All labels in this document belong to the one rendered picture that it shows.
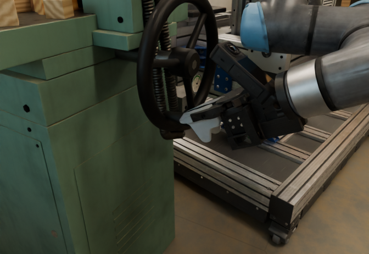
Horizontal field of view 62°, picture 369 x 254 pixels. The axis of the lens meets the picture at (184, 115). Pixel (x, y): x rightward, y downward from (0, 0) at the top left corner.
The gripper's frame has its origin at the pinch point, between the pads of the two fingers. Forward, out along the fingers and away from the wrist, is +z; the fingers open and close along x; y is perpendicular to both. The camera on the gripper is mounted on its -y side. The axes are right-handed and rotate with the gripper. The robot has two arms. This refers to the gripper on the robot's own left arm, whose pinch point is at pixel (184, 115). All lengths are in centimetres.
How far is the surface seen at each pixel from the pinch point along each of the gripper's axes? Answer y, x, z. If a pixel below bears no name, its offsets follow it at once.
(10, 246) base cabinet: 20, -12, 77
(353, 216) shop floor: 83, 82, 5
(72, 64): -17.8, -3.9, 17.0
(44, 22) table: -25.6, -7.7, 13.6
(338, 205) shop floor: 80, 86, 11
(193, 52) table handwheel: -9.6, 9.5, -1.2
